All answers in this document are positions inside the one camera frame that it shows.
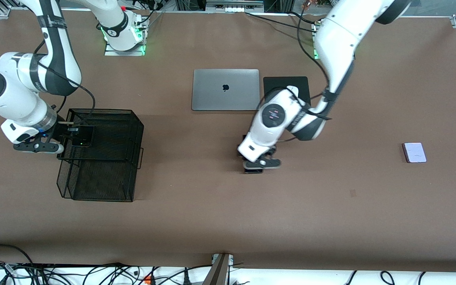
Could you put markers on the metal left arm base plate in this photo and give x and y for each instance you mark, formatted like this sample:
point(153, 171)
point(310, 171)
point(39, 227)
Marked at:
point(315, 53)

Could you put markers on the black mouse pad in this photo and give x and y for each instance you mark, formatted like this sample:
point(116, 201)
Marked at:
point(275, 83)

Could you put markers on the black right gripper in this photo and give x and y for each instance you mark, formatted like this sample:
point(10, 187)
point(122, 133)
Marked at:
point(62, 131)

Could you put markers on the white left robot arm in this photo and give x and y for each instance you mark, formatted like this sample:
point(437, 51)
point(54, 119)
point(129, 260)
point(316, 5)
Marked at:
point(335, 39)

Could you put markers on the white phone pink edge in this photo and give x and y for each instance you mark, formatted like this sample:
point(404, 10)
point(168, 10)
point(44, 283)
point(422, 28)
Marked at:
point(415, 152)

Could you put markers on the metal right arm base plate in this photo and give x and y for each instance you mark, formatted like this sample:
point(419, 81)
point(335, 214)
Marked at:
point(111, 52)

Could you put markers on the black flip phone dual camera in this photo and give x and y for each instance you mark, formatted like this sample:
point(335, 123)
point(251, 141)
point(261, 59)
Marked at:
point(84, 137)

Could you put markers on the white computer mouse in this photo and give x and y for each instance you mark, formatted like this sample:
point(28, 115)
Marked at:
point(292, 89)

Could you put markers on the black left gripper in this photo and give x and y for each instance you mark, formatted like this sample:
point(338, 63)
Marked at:
point(253, 170)

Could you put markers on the aluminium mounting post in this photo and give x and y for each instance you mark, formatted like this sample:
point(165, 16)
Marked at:
point(218, 273)

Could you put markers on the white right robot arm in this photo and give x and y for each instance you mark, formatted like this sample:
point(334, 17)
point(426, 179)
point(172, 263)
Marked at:
point(14, 91)

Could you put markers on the silver closed laptop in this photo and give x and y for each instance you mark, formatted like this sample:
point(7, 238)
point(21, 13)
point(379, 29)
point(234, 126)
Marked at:
point(226, 95)

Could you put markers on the white power strip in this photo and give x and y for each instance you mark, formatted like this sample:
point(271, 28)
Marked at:
point(232, 8)

